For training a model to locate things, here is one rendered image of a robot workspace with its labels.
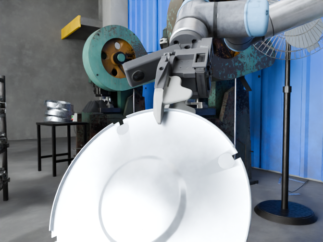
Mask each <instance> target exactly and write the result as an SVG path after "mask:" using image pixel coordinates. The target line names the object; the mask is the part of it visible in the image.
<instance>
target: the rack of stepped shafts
mask: <svg viewBox="0 0 323 242"><path fill-rule="evenodd" d="M6 105H7V104H6V92H5V76H4V75H0V117H1V132H0V154H1V153H2V168H0V191H1V190H2V189H3V200H4V201H7V200H8V199H9V198H8V182H10V177H8V162H7V148H8V147H9V143H7V141H8V139H7V127H6Z"/></svg>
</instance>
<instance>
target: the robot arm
mask: <svg viewBox="0 0 323 242"><path fill-rule="evenodd" d="M322 17H323V0H280V1H278V2H275V3H273V4H271V5H269V3H268V1H267V0H235V1H221V2H209V1H208V0H185V1H184V2H183V4H182V6H181V8H180V9H179V11H178V14H177V19H176V22H175V25H174V29H173V32H172V35H171V38H170V45H169V47H167V48H164V49H161V50H158V51H155V52H153V53H150V54H148V55H145V56H142V57H139V58H137V59H134V60H131V61H128V62H125V63H124V64H123V69H124V72H125V75H126V77H127V80H128V83H129V85H130V86H131V87H135V86H137V85H140V84H143V83H146V82H149V81H151V80H154V79H155V86H154V88H155V90H154V101H153V115H154V118H155V120H156V122H157V124H161V123H162V119H163V115H164V108H171V109H180V110H185V111H188V112H192V113H194V114H195V113H196V110H195V109H194V108H192V107H189V106H187V105H185V100H188V99H199V98H210V90H211V76H212V75H213V67H212V63H211V58H213V45H212V39H213V38H224V41H225V43H226V45H227V46H228V47H229V48H230V49H231V50H233V51H236V52H240V51H244V50H246V49H248V48H249V47H250V46H251V45H253V44H255V43H258V42H261V41H263V40H266V39H268V38H271V37H273V36H276V35H278V34H281V33H283V32H286V31H288V30H291V29H293V28H296V27H298V26H301V25H304V24H306V23H309V22H311V21H314V20H317V19H319V18H322ZM211 69H212V73H211Z"/></svg>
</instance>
